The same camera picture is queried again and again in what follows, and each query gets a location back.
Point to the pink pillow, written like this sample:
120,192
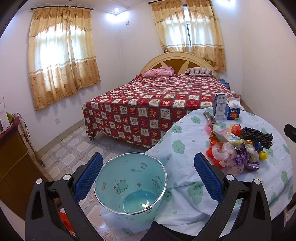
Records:
161,71

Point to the left beige curtain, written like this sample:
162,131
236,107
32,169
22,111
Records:
61,56

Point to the pink plastic bag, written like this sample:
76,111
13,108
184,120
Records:
209,128

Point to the cloud pattern tablecloth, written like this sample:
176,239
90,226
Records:
178,191

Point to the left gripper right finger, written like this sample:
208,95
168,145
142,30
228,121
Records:
253,221

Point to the grey milk carton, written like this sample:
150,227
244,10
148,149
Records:
219,106

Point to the bed with red quilt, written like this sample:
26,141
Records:
143,110

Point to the teal trash bin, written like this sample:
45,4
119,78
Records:
132,185

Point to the brown wooden cabinet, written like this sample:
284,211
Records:
18,172

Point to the black mesh net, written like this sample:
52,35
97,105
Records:
265,139

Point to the blue look carton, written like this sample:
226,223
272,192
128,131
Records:
232,108

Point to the cream wooden headboard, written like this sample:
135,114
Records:
179,61

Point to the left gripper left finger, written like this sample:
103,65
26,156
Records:
42,219

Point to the striped pillow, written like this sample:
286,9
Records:
200,71

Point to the purple plastic wrapper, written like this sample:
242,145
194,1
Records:
247,156

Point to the red bag on floor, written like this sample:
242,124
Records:
66,223

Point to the red foam net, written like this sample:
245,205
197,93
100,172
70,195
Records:
236,130

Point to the colourful printed plastic bag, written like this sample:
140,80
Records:
235,141

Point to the white red plastic bag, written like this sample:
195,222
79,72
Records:
222,155

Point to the dark snack wrapper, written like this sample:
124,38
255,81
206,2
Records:
210,118

